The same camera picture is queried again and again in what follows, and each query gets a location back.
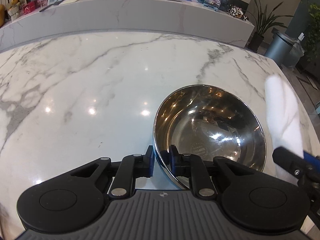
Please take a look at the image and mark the white cloth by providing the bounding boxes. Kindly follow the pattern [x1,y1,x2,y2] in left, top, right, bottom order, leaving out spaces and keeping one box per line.
[263,74,305,185]

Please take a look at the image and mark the stainless steel bowl blue outside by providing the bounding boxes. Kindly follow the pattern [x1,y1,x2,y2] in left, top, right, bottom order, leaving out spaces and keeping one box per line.
[153,85,267,189]

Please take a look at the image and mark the grey pedal trash bin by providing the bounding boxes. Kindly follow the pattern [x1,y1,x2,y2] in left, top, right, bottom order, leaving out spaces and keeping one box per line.
[264,31,295,66]

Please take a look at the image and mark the climbing green vine plant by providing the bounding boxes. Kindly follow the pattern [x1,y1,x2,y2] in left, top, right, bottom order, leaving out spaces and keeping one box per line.
[305,3,320,62]

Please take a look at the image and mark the potted green leafy plant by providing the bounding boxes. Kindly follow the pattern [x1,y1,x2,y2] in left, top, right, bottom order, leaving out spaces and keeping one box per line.
[246,0,293,53]

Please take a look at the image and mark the marble tv cabinet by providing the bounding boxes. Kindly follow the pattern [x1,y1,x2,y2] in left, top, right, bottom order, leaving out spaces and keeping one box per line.
[1,0,254,50]

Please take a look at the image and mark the black white toy figures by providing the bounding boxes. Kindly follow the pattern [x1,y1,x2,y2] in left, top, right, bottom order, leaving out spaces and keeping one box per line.
[227,5,248,21]

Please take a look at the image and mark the colourful photo card stand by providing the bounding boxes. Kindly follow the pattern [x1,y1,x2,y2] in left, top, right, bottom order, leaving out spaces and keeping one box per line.
[203,0,221,11]

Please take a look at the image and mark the orange round vase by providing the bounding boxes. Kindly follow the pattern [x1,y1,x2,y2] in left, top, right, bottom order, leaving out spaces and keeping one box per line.
[0,4,5,27]

